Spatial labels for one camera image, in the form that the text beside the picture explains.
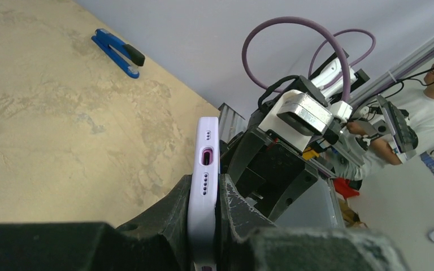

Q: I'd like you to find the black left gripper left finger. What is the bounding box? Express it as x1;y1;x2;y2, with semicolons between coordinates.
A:
0;175;191;270

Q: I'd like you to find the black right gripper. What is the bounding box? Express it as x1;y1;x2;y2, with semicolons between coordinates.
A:
220;128;319;221

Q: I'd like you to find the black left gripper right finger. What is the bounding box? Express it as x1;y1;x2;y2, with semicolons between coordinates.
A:
216;174;408;270

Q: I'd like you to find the purple phone black screen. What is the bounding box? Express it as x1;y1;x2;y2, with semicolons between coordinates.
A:
201;147;214;166

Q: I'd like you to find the person in white shirt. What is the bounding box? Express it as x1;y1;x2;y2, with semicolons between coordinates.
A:
329;45;434;184

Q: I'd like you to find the blue black stapler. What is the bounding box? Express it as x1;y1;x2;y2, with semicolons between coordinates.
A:
91;28;146;79

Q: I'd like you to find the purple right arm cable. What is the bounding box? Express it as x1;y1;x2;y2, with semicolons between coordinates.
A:
241;16;377;103

